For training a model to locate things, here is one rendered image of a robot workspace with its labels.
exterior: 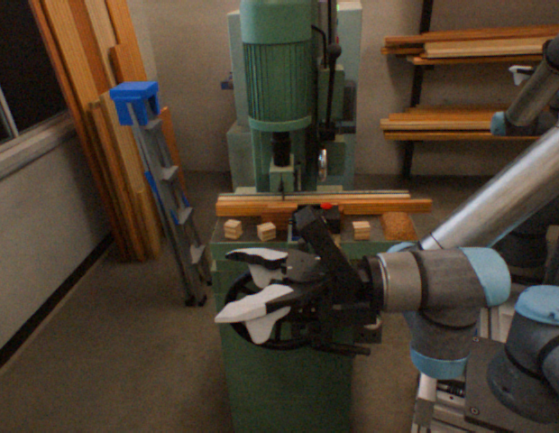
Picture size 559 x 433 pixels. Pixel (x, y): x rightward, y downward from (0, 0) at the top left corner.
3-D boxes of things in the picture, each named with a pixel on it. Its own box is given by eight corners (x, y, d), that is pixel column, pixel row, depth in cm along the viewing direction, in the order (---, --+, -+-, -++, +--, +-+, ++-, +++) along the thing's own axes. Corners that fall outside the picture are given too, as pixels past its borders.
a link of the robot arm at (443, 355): (443, 325, 68) (453, 270, 63) (476, 385, 59) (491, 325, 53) (394, 327, 68) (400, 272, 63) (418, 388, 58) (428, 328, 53)
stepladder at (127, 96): (178, 309, 233) (101, 93, 175) (191, 279, 254) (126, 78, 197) (207, 307, 230) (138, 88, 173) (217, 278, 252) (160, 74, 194)
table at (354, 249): (204, 280, 116) (201, 262, 113) (223, 223, 143) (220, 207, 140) (429, 280, 112) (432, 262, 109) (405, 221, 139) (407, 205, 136)
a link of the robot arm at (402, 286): (423, 269, 49) (401, 239, 57) (383, 271, 49) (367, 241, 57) (418, 323, 52) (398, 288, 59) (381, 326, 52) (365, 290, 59)
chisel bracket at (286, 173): (270, 198, 126) (269, 171, 122) (273, 178, 138) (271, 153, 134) (295, 197, 125) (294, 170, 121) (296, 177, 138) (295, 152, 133)
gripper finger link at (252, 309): (233, 368, 46) (297, 331, 51) (228, 322, 43) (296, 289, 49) (218, 354, 48) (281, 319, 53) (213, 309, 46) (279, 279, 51)
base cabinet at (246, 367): (233, 437, 166) (211, 295, 131) (250, 327, 216) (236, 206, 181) (349, 440, 163) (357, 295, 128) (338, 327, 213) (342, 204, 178)
